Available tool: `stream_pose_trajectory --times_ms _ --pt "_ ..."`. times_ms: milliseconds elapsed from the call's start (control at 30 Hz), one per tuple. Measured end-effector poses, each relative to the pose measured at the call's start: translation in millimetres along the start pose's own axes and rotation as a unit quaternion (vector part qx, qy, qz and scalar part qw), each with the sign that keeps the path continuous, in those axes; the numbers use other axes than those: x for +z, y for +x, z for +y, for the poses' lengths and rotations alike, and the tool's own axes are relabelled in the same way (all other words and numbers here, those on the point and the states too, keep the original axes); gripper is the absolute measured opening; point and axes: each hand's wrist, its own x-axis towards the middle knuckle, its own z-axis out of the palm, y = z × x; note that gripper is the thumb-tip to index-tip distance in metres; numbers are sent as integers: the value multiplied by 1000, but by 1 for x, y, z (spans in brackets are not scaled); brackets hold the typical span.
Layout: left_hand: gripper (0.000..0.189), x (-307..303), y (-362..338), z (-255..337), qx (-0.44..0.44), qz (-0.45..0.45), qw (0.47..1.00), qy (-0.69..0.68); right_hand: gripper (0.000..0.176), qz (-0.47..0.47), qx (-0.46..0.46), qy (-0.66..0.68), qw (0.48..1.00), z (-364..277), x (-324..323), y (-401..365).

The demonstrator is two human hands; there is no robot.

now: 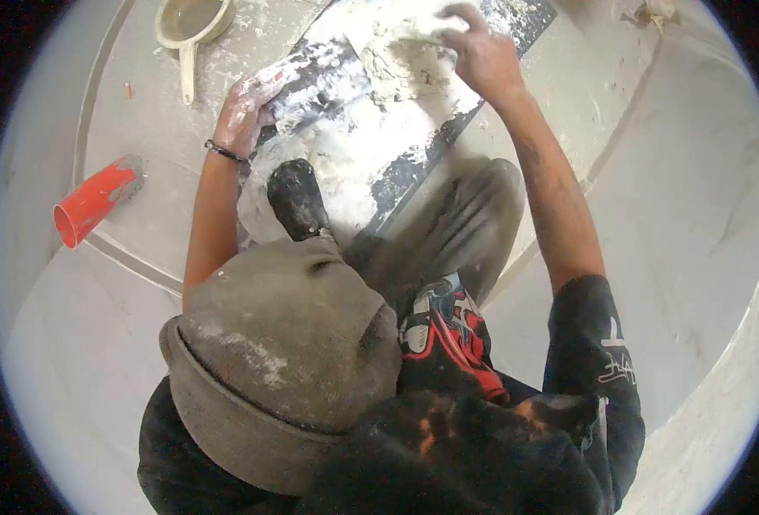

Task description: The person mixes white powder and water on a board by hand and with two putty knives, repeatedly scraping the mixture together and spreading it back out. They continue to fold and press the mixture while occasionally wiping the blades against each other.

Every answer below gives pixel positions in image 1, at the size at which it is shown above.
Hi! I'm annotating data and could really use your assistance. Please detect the person's right hand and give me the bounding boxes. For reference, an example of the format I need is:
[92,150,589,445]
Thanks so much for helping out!
[436,3,529,108]

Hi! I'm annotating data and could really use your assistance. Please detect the person's left hand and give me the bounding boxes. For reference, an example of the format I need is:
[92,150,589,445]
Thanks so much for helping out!
[213,63,291,159]

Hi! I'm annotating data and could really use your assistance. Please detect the person's right thumb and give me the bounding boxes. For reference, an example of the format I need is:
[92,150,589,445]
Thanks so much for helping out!
[440,31,469,64]

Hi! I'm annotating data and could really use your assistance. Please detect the person's right fingers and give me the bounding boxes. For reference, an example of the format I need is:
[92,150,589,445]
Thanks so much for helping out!
[436,3,491,38]

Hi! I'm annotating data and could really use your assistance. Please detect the person's left fingers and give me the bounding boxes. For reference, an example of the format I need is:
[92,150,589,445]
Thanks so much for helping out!
[233,63,291,97]

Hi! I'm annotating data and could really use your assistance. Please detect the plaster-smeared metal trowel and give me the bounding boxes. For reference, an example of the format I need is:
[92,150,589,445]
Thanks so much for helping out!
[258,33,375,133]

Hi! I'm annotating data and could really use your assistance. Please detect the white plaster heap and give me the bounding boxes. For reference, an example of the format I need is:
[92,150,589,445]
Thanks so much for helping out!
[359,14,478,112]

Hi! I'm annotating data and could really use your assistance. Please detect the black wrist band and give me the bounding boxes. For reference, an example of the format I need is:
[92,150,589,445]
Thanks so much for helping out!
[203,139,250,164]

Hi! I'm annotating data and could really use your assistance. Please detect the black mixing board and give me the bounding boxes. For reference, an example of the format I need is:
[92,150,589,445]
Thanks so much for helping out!
[236,0,558,248]

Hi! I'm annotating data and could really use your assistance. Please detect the crumpled beige paper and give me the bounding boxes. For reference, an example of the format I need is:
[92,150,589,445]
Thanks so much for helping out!
[621,0,680,30]

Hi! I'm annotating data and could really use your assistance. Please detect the red plastic cup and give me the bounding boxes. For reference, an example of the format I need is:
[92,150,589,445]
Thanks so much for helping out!
[53,154,146,251]

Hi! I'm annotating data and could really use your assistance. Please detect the person's body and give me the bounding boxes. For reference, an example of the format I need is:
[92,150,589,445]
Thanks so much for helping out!
[137,273,648,515]

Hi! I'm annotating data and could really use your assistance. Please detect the cream scoop with handle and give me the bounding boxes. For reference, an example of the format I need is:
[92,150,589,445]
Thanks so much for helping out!
[154,0,239,107]

